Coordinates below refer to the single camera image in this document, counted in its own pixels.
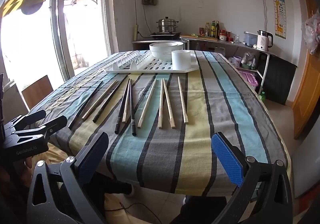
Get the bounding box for white bowl black rim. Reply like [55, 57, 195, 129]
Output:
[149, 42, 181, 61]
[154, 41, 185, 57]

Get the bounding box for white electric kettle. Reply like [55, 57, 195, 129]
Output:
[255, 30, 273, 51]

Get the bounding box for person's dark pants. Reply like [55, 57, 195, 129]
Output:
[82, 171, 227, 224]

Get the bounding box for black floor cable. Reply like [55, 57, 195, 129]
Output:
[105, 201, 163, 224]

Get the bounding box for striped tablecloth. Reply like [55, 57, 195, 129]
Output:
[29, 50, 292, 197]

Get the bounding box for wooden cutting board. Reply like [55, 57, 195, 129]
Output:
[180, 35, 218, 40]

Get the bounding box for clear plastic storage container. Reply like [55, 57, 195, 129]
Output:
[244, 31, 258, 47]

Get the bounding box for brown wooden chair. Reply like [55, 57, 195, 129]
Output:
[21, 75, 54, 111]

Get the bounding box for giraffe wall poster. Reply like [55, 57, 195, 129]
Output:
[272, 0, 287, 40]

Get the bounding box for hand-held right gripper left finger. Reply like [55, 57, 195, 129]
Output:
[26, 131, 109, 224]

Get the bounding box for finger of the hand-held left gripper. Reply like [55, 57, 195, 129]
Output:
[12, 110, 47, 130]
[11, 115, 68, 141]

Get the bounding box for white cup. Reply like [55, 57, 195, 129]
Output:
[171, 50, 192, 71]

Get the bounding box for person's left hand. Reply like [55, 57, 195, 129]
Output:
[5, 156, 33, 189]

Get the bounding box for orange wooden door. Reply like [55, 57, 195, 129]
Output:
[291, 0, 320, 139]

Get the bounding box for sliding glass door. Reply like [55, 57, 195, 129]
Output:
[0, 0, 119, 114]

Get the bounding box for plastic bag bundle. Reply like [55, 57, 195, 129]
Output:
[241, 52, 257, 69]

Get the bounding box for black induction cooktop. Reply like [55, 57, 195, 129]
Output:
[150, 32, 181, 39]

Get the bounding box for long metal counter shelf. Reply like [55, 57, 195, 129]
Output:
[180, 35, 277, 94]

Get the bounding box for hanging plastic bags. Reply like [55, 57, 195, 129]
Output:
[301, 10, 320, 56]

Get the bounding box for stainless steel steamer pot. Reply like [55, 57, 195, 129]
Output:
[156, 16, 179, 33]

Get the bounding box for white plastic dish rack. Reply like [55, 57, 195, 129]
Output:
[103, 50, 198, 74]

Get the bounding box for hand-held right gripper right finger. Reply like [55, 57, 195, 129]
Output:
[211, 132, 294, 224]

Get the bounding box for black fabric cover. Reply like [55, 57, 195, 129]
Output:
[257, 53, 298, 106]

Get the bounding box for pink lid storage box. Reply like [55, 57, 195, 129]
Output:
[236, 68, 258, 92]

